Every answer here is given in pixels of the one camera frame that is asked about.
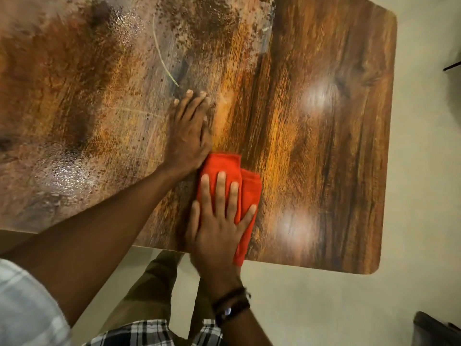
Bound person's left forearm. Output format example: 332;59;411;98
0;169;181;327

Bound wooden table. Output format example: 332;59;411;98
0;0;398;275

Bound black cord bracelet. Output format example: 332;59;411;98
211;286;252;311

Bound red cleaning cloth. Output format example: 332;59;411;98
196;153;263;267

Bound brown wooden chair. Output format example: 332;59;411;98
0;229;36;256

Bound person's left hand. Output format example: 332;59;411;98
164;89;213;180

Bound khaki trousers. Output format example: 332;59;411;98
99;250;217;341

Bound person's right hand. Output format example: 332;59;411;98
185;172;258;302

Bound person's right forearm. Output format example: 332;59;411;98
221;311;273;346

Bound black white plaid shirt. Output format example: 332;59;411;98
0;258;224;346

